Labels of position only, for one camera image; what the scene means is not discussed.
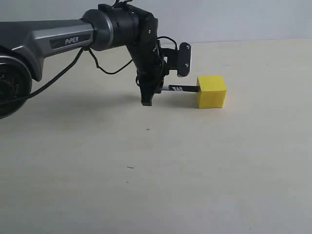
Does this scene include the yellow cube block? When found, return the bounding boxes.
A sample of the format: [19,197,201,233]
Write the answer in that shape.
[197,75,227,109]

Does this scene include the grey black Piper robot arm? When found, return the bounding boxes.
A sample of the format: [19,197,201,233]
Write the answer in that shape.
[0,0,176,118]

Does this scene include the black and white marker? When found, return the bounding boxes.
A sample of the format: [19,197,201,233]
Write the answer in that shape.
[161,84,199,93]

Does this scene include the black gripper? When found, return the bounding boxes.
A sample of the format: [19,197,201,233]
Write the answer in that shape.
[126,41,168,106]

